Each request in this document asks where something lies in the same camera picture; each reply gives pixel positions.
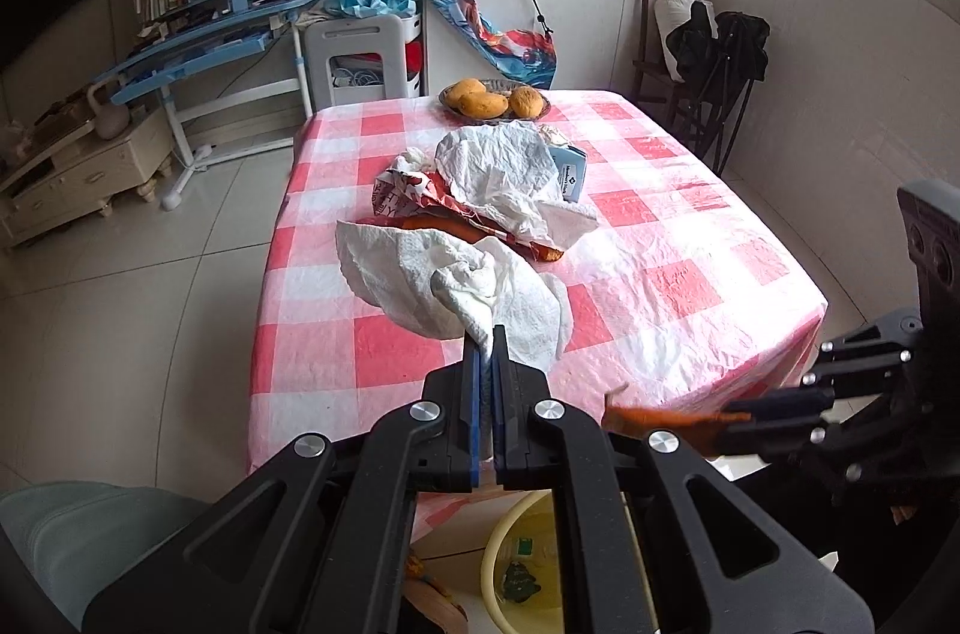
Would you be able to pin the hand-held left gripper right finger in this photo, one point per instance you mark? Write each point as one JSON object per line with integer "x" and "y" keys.
{"x": 519, "y": 439}

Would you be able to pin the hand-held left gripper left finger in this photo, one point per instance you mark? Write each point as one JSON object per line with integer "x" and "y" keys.
{"x": 475, "y": 413}

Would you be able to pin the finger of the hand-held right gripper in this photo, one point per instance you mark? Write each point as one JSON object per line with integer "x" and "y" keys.
{"x": 862, "y": 349}
{"x": 795, "y": 422}

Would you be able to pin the yellow plastic basin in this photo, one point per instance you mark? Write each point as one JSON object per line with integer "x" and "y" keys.
{"x": 493, "y": 551}

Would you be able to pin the large white paper towel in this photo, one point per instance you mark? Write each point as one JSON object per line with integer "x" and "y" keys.
{"x": 405, "y": 281}

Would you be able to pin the red white checked tablecloth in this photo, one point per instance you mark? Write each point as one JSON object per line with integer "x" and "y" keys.
{"x": 675, "y": 229}

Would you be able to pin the red white printed wrapper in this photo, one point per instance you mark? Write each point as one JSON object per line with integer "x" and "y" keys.
{"x": 401, "y": 195}

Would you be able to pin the white plastic bag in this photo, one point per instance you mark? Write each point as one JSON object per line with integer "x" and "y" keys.
{"x": 495, "y": 161}

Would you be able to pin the blue tissue packet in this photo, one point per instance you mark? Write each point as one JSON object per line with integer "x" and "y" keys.
{"x": 568, "y": 176}

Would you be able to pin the crumpled white tissue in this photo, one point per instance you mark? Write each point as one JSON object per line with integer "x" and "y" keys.
{"x": 411, "y": 159}

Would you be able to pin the dark wicker fruit plate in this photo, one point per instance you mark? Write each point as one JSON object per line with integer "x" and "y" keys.
{"x": 491, "y": 119}

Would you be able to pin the black jacket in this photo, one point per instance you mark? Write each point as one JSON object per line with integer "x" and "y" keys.
{"x": 739, "y": 41}

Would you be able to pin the yellow mango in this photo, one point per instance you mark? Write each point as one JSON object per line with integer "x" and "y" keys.
{"x": 481, "y": 104}
{"x": 465, "y": 90}

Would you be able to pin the speckled round mango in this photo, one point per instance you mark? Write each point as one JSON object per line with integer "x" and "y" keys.
{"x": 527, "y": 101}

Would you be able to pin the red container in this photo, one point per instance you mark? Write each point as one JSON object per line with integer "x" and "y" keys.
{"x": 413, "y": 57}

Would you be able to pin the dark wooden chair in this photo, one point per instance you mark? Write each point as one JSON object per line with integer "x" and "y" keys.
{"x": 645, "y": 48}

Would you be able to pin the colourful printed cloth bag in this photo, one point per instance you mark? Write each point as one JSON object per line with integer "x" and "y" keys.
{"x": 510, "y": 41}

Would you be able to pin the white stuffed bag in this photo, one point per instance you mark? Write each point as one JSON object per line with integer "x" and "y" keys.
{"x": 679, "y": 0}

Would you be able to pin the white plastic stool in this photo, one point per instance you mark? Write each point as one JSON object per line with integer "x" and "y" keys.
{"x": 360, "y": 37}

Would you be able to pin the pale green chair seat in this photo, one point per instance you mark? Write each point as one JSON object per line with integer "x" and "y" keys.
{"x": 75, "y": 544}

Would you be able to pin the cream television cabinet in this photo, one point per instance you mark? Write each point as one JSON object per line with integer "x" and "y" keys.
{"x": 82, "y": 172}

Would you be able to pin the blue study desk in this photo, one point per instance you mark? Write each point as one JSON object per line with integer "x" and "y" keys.
{"x": 187, "y": 45}

